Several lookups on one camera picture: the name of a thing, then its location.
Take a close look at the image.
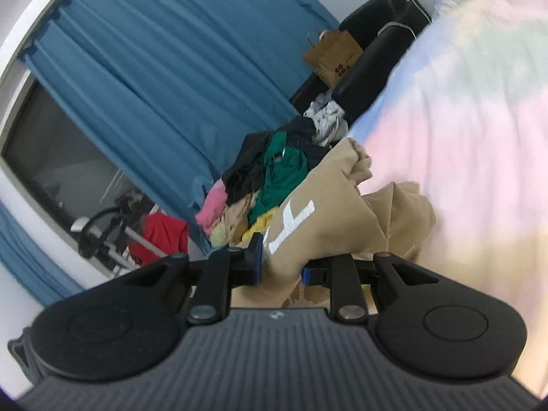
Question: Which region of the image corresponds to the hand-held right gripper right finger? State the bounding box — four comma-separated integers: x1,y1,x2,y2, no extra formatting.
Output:
301,252,441,322

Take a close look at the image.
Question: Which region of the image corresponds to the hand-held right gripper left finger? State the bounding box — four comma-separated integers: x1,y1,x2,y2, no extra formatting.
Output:
115,233,265,324

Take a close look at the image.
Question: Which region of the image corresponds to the tan sweatshirt with white print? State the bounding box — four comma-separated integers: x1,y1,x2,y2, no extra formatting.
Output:
231,137,437,315

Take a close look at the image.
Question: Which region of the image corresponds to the pile of colourful clothes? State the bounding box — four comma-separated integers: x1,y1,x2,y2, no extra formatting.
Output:
195,98,349,249

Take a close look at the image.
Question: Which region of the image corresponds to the red cloth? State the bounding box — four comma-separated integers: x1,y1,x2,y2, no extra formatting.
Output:
128,212,190,266

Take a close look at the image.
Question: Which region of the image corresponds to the pastel tie-dye bed sheet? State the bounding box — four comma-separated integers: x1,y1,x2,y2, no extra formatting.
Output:
349,0,548,395

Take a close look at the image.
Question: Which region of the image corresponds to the wide teal curtain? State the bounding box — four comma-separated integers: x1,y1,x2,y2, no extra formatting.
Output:
19,0,341,227

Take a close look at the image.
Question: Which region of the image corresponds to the brown paper bag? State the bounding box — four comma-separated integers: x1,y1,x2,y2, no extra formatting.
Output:
302,30,364,88

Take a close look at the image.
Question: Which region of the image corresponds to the white framed window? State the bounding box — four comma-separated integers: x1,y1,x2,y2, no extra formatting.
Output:
0,0,172,279

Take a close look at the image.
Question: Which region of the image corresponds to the narrow teal curtain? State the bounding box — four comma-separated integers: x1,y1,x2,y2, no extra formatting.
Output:
0,201,84,307

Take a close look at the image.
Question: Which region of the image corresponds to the black leather sofa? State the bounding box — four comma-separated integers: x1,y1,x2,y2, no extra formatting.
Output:
289,0,433,127

